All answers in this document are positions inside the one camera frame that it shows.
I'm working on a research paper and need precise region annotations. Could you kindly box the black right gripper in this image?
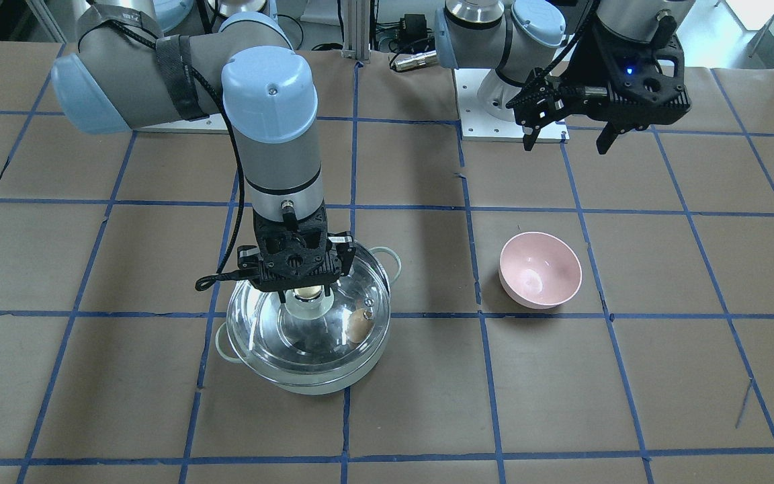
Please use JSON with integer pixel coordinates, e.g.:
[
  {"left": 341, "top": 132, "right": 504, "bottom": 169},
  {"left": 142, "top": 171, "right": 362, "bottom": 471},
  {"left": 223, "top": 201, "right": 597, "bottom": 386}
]
[{"left": 236, "top": 206, "right": 355, "bottom": 305}]

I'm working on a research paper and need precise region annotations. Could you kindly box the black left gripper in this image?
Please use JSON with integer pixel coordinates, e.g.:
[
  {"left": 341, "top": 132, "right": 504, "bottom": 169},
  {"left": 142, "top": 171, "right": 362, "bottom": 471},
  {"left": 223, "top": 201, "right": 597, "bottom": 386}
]
[{"left": 507, "top": 24, "right": 691, "bottom": 155}]

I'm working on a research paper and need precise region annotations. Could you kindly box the glass pot lid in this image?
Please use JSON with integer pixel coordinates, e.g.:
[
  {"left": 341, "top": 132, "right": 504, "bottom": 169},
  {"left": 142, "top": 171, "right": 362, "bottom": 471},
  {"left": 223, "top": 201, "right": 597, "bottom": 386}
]
[{"left": 227, "top": 242, "right": 392, "bottom": 387}]

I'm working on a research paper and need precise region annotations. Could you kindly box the brown egg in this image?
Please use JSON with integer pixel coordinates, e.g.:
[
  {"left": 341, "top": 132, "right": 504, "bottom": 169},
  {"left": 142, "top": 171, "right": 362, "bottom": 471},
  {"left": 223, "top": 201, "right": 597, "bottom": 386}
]
[{"left": 346, "top": 309, "right": 371, "bottom": 344}]

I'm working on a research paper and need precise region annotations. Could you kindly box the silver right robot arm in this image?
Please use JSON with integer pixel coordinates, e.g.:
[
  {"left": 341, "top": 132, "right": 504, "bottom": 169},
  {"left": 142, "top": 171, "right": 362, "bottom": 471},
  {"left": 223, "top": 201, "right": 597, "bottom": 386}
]
[{"left": 51, "top": 1, "right": 355, "bottom": 300}]

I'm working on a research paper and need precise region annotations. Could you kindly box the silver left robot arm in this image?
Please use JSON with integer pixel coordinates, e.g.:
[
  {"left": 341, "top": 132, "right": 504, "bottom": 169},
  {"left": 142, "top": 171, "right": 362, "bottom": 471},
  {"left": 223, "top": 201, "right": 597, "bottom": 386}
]
[{"left": 389, "top": 1, "right": 693, "bottom": 155}]

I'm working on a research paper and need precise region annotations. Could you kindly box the pink bowl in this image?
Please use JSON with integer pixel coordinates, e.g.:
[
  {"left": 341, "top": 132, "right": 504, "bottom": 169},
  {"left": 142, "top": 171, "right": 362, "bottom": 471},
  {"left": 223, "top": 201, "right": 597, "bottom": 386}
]
[{"left": 498, "top": 232, "right": 583, "bottom": 310}]

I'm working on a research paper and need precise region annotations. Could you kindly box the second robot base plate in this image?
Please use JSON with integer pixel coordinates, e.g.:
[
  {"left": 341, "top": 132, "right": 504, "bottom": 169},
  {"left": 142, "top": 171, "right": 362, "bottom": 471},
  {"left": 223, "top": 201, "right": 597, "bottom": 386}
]
[{"left": 454, "top": 67, "right": 569, "bottom": 142}]

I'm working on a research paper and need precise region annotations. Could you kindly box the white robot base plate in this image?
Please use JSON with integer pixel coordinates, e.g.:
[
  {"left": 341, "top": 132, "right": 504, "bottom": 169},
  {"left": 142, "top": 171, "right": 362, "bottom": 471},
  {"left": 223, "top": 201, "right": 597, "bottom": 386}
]
[{"left": 135, "top": 114, "right": 228, "bottom": 134}]

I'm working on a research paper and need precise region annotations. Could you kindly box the aluminium frame post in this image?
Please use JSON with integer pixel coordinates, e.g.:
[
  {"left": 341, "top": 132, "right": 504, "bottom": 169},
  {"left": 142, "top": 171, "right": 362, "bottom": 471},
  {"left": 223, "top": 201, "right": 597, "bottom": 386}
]
[{"left": 337, "top": 1, "right": 376, "bottom": 65}]

